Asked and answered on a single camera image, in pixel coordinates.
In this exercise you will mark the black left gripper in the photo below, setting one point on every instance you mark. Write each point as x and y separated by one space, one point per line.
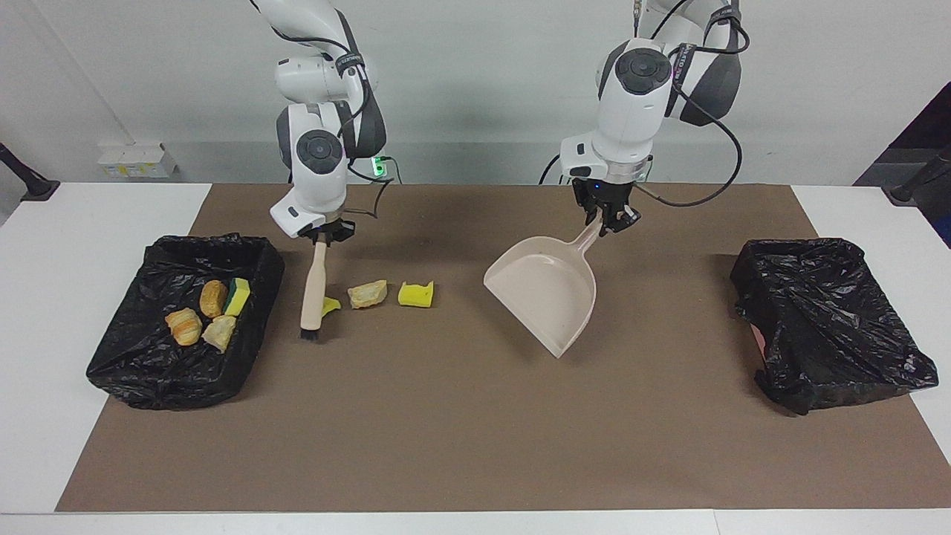
598 193

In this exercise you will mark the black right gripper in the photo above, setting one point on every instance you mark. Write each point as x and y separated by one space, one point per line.
336 227

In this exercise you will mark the beige hand brush black bristles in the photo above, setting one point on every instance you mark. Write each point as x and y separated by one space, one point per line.
314 290

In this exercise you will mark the small yellow sponge wedge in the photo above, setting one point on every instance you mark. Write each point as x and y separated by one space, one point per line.
332 305

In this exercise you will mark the pale toast bread chunk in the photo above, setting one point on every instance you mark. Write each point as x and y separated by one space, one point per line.
368 295

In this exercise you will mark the beige plastic dustpan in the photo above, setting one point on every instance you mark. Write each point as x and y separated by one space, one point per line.
550 297

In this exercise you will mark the yellow green scrub sponge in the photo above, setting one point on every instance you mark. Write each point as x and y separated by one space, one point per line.
238 297

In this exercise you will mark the notched yellow sponge piece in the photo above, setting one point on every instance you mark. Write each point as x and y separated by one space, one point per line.
416 295

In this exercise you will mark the brown oblong bread roll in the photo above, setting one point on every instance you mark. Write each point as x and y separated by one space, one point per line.
213 297

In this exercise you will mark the striped croissant piece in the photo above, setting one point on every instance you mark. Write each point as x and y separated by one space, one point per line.
183 327

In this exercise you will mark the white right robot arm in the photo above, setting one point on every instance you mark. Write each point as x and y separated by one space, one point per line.
319 163

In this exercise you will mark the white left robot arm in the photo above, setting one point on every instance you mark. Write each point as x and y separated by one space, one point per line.
631 104

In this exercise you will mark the pink bin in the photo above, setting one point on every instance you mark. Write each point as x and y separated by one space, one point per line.
758 342

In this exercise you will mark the black trash bag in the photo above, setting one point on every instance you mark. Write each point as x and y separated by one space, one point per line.
817 319

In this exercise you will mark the right black bag bin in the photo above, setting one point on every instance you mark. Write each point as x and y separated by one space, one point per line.
134 371

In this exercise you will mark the brown table mat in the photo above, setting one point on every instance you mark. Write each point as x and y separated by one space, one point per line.
475 461

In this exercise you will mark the black stand leg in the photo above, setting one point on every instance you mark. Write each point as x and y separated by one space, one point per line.
26 178
917 178

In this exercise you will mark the white wall socket box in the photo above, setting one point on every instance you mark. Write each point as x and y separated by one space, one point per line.
137 160

